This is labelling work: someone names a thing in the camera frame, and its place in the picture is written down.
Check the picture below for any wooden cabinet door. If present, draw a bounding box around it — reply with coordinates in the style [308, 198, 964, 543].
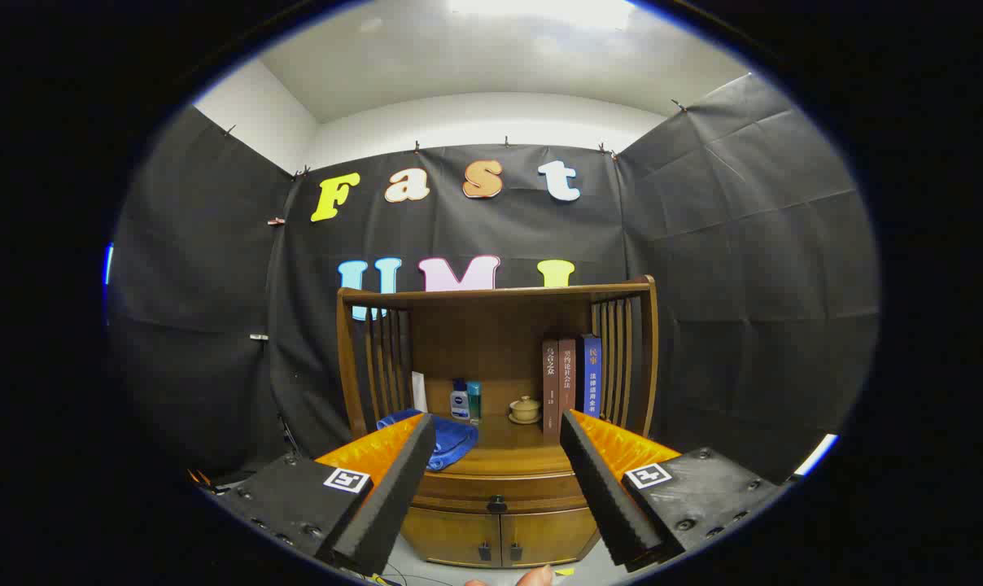
[402, 509, 502, 568]
[501, 509, 600, 566]

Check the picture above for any black backdrop cloth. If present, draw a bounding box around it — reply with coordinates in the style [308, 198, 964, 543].
[107, 73, 880, 489]

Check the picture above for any thin black floor cable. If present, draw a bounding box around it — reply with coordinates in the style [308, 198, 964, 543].
[375, 572, 460, 586]

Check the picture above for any brown wooden cabinet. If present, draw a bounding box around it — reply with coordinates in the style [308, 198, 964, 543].
[335, 275, 659, 569]

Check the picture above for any wooden drawer with black knob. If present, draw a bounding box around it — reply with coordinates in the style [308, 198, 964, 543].
[410, 472, 594, 515]

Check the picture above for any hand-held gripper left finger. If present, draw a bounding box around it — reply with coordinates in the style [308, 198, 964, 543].
[207, 413, 437, 577]

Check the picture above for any wooden countertop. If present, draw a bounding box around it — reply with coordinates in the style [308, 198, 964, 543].
[422, 407, 578, 479]

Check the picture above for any blue book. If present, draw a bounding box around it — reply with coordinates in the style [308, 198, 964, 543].
[575, 334, 603, 419]

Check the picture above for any reddish brown book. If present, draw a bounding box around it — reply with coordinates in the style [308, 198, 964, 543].
[558, 339, 579, 416]

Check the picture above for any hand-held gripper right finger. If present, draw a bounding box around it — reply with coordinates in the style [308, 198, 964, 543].
[559, 409, 787, 573]

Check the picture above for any folded blue towel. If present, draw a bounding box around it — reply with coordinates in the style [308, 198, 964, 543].
[376, 409, 479, 472]

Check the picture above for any dark brown book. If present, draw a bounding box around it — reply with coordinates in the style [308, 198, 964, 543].
[542, 339, 561, 440]

